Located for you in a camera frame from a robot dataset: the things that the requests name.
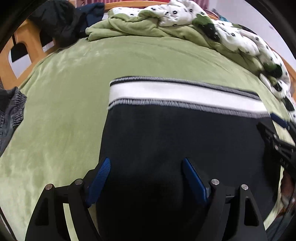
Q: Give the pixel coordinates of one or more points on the black jacket on footboard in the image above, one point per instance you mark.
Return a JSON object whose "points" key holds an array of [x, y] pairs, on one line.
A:
{"points": [[60, 20]]}

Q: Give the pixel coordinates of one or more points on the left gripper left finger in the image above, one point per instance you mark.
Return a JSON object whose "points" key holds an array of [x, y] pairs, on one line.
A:
{"points": [[48, 220]]}

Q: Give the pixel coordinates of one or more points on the black pants white stripe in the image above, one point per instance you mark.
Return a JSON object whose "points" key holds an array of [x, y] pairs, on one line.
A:
{"points": [[151, 126]]}

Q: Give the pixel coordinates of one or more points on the person's right hand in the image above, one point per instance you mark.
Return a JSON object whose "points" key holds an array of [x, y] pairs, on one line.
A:
{"points": [[287, 188]]}

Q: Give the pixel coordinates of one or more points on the navy blue garment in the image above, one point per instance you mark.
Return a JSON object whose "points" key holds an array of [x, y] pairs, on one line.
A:
{"points": [[91, 13]]}

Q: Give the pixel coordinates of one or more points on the grey denim jeans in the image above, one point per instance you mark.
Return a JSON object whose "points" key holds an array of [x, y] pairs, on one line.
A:
{"points": [[12, 108]]}

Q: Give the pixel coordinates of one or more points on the white flower print quilt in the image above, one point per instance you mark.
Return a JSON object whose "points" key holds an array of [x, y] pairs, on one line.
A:
{"points": [[235, 39]]}

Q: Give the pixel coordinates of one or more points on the green fleece blanket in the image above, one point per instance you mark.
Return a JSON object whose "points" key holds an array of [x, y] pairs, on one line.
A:
{"points": [[147, 25]]}

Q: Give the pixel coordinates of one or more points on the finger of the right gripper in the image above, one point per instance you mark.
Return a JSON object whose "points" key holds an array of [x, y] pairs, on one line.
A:
{"points": [[280, 121], [268, 136]]}

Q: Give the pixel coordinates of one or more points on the pink striped curtain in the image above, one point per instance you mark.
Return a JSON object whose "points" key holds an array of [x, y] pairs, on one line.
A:
{"points": [[204, 4]]}

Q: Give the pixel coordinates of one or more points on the green fleece bed sheet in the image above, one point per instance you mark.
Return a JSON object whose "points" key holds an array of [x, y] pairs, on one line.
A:
{"points": [[59, 138]]}

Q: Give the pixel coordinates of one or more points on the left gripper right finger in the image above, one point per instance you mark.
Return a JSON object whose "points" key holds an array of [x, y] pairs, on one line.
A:
{"points": [[230, 213]]}

